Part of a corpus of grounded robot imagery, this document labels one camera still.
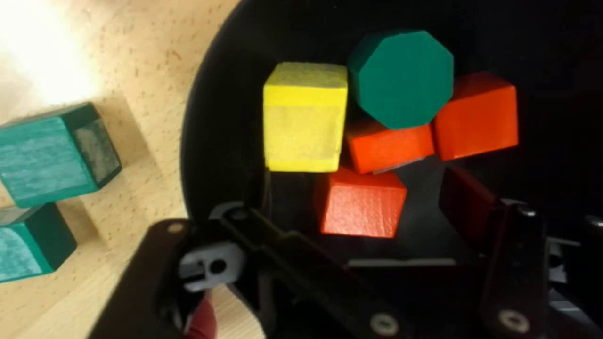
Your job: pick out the green octagonal wooden block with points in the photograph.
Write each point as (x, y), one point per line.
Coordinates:
(403, 77)

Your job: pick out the teal wooden block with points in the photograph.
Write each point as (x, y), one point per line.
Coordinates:
(44, 157)
(28, 242)

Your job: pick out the yellow wooden cube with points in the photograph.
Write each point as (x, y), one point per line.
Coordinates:
(304, 122)

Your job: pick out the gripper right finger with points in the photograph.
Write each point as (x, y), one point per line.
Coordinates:
(516, 263)

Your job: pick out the red wooden block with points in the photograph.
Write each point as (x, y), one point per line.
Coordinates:
(362, 205)
(478, 117)
(386, 146)

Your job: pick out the red apple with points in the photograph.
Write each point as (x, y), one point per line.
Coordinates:
(203, 320)

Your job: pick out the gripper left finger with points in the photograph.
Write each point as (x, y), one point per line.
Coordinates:
(292, 254)

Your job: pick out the black bowl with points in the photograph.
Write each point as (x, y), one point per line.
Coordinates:
(226, 141)

